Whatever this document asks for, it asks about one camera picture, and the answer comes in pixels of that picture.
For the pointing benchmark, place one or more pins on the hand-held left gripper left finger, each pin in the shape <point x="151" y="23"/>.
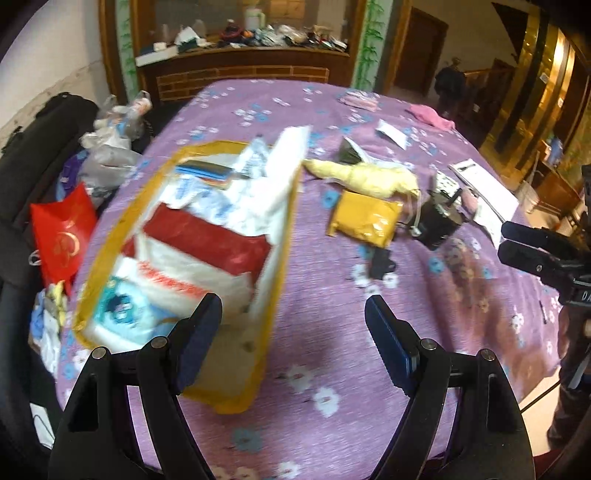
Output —
<point x="203" y="341"/>

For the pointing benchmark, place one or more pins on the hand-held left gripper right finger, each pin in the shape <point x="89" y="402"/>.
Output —
<point x="392" y="341"/>

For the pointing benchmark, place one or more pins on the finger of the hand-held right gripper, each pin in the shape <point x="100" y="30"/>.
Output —
<point x="531" y="263"/>
<point x="535" y="236"/>

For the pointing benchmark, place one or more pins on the white box with yellow tape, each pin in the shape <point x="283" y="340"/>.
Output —
<point x="258" y="350"/>

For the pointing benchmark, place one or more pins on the teal cartoon tissue pack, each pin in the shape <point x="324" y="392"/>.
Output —
<point x="124" y="314"/>

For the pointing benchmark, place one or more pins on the red and white packet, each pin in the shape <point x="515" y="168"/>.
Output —
<point x="203" y="249"/>

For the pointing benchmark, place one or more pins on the small white desiccant packet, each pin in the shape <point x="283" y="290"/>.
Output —
<point x="253" y="159"/>

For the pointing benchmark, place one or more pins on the black pen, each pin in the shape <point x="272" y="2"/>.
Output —
<point x="544" y="311"/>

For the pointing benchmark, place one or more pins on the white sheet of paper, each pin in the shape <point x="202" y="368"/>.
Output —
<point x="489" y="194"/>

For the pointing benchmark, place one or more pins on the black binder clip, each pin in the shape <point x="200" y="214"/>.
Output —
<point x="382" y="265"/>

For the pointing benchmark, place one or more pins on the purple floral tablecloth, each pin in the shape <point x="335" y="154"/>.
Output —
<point x="323" y="300"/>

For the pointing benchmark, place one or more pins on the black cylindrical device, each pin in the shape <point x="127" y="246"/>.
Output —
<point x="436" y="224"/>

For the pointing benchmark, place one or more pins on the white card with black pattern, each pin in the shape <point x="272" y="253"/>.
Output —
<point x="447" y="183"/>

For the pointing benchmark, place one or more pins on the yellow foil packet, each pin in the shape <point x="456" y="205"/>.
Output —
<point x="364" y="219"/>

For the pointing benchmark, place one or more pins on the golden glass display cabinet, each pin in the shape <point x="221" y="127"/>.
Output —
<point x="545" y="106"/>

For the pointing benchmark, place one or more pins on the pink cloth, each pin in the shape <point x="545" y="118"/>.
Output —
<point x="431" y="116"/>

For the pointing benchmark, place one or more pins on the yellow towel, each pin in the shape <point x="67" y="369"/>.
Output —
<point x="364" y="177"/>

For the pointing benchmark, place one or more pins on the red gift bag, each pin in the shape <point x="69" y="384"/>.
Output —
<point x="64" y="235"/>

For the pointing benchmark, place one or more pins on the white sachet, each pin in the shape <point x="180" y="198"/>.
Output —
<point x="392" y="133"/>

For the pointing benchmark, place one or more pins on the small dark packet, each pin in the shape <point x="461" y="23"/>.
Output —
<point x="351" y="151"/>

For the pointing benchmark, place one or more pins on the pile of plastic bags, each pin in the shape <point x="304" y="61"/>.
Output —
<point x="111" y="147"/>

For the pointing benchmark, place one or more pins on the pink packets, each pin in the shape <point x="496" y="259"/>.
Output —
<point x="362" y="99"/>

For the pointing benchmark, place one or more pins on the black bag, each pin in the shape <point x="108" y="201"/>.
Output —
<point x="51" y="124"/>

